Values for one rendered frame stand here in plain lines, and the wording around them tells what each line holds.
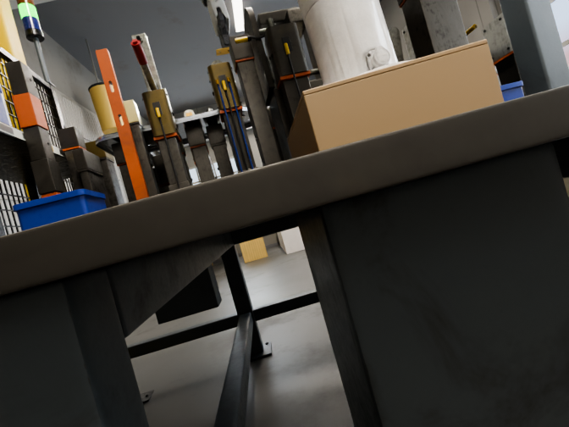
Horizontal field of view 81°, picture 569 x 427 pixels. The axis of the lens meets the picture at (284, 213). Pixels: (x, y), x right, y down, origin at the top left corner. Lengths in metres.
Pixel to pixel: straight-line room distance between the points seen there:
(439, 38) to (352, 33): 0.41
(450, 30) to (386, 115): 0.52
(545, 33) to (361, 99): 0.72
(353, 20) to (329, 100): 0.16
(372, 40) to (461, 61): 0.13
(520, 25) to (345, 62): 0.65
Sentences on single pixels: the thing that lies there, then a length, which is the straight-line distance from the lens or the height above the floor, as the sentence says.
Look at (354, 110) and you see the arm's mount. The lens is 0.45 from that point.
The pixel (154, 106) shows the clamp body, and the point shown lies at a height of 1.01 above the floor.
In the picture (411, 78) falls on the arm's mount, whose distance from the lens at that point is 0.49.
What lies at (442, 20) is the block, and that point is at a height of 0.99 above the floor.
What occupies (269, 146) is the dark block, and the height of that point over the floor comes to 0.83.
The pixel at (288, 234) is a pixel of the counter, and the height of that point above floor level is 0.32.
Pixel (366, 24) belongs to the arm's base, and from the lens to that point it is 0.57.
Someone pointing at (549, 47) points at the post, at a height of 0.88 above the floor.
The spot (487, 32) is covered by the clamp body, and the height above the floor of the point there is 1.04.
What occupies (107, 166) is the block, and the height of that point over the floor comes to 0.97.
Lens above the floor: 0.66
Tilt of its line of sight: level
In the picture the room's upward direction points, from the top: 16 degrees counter-clockwise
